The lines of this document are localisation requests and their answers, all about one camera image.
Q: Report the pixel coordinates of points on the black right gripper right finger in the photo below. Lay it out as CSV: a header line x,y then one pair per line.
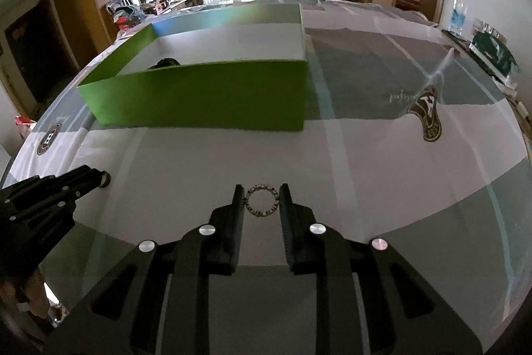
x,y
370,300

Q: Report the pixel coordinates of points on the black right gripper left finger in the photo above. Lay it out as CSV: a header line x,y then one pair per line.
x,y
155,300

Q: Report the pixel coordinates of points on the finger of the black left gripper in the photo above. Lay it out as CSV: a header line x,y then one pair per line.
x,y
38,199

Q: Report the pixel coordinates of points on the operator hand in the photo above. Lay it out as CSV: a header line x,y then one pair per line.
x,y
33,292

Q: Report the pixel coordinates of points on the patterned grey white tablecloth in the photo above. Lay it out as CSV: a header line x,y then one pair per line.
x,y
403,140

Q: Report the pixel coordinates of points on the clutter pile of bags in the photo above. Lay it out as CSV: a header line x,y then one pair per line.
x,y
125,14

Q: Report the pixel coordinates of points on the green cardboard box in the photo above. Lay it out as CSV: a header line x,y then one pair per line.
x,y
238,66

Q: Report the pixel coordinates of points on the wooden tv cabinet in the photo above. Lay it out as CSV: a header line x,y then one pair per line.
x,y
180,4

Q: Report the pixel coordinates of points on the dark green box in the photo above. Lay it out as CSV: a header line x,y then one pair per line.
x,y
494,54

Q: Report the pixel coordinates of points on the plastic water bottle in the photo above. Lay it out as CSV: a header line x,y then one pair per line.
x,y
457,19

